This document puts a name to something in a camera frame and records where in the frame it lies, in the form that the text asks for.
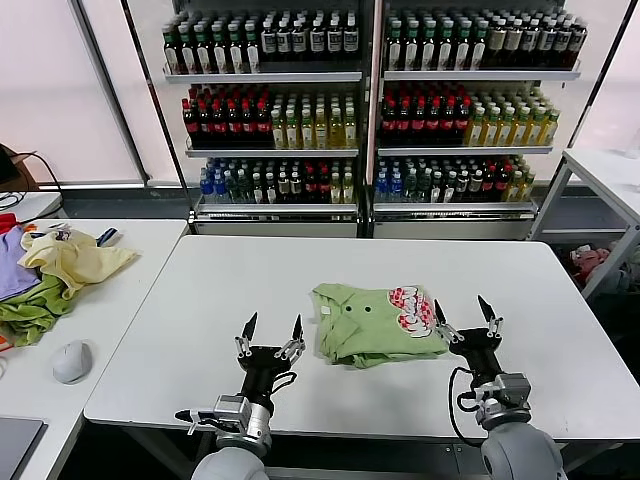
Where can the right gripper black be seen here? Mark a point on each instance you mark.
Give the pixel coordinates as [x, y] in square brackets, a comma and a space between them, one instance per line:
[477, 355]

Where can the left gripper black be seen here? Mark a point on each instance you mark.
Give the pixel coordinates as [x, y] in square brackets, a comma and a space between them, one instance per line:
[262, 365]

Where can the light green polo shirt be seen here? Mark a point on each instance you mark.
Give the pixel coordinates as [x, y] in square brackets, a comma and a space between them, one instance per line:
[365, 330]

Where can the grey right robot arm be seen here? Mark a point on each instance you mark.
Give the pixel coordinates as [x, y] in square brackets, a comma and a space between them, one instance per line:
[520, 455]

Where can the black drinks display rack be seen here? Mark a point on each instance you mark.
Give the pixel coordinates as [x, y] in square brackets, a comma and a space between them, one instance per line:
[275, 229]
[450, 230]

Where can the grey metal shelf board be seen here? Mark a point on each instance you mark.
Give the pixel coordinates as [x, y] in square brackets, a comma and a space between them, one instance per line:
[275, 210]
[450, 209]
[270, 152]
[465, 150]
[260, 78]
[480, 76]

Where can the pink plush toy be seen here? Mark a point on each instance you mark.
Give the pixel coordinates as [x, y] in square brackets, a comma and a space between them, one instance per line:
[590, 260]

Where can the small dark drink bottle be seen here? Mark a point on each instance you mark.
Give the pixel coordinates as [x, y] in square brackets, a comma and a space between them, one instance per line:
[462, 187]
[296, 189]
[449, 187]
[270, 189]
[257, 189]
[476, 187]
[436, 187]
[283, 189]

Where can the small red cap cola bottle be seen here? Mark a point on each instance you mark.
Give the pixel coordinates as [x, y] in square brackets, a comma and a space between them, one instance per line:
[490, 187]
[311, 189]
[502, 187]
[324, 189]

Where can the small yellow drink bottle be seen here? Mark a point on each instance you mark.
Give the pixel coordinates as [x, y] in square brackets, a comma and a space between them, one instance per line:
[526, 190]
[513, 190]
[336, 189]
[348, 189]

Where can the dark green soda bottle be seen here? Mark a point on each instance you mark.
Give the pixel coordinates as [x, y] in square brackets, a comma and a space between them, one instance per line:
[410, 187]
[424, 187]
[244, 189]
[231, 189]

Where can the blue water bottle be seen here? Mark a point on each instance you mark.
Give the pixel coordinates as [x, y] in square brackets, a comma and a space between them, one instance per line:
[218, 189]
[382, 187]
[205, 189]
[396, 187]

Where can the grey fabric pile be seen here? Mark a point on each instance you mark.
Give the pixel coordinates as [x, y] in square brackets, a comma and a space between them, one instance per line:
[627, 277]

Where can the navy blue striped item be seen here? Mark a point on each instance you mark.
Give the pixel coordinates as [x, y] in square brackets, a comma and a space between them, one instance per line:
[107, 236]

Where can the white vertical mouse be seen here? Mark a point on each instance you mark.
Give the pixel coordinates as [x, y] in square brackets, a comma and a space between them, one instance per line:
[73, 361]

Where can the pale yellow garment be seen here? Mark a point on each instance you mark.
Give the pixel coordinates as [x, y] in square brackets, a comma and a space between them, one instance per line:
[85, 262]

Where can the green towel garment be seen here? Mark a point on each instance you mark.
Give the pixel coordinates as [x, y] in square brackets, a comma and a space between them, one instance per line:
[30, 310]

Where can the orange fabric scrap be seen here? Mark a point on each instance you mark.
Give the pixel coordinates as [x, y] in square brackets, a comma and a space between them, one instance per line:
[30, 228]

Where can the orange object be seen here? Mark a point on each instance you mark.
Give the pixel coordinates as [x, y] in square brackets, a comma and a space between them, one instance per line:
[3, 344]

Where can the purple garment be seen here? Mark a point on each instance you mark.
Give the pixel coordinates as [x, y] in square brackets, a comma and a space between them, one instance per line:
[12, 270]

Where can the green cap dark bottle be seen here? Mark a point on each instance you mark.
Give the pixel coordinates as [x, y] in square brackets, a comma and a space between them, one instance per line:
[253, 57]
[204, 57]
[188, 57]
[171, 57]
[411, 55]
[395, 55]
[462, 55]
[428, 55]
[479, 55]
[237, 57]
[220, 57]
[445, 55]

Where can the dark bottle tan label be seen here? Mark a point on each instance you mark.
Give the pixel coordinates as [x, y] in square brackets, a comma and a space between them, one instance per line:
[530, 42]
[497, 42]
[514, 42]
[546, 42]
[579, 42]
[563, 42]

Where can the red garment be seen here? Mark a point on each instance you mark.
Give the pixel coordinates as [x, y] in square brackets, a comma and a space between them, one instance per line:
[6, 222]

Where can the black bottle white label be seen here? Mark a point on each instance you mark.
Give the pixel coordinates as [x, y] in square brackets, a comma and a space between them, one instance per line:
[351, 41]
[270, 42]
[300, 42]
[284, 42]
[318, 41]
[335, 41]

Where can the brown cardboard box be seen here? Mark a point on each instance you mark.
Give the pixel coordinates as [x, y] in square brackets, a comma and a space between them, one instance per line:
[27, 169]

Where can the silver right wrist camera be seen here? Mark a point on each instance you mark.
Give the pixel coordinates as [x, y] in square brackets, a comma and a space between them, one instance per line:
[515, 390]

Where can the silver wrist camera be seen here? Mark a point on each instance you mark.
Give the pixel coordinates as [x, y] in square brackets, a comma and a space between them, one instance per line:
[240, 415]
[515, 390]

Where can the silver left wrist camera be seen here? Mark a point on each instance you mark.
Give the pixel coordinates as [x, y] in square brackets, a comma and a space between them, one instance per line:
[240, 415]

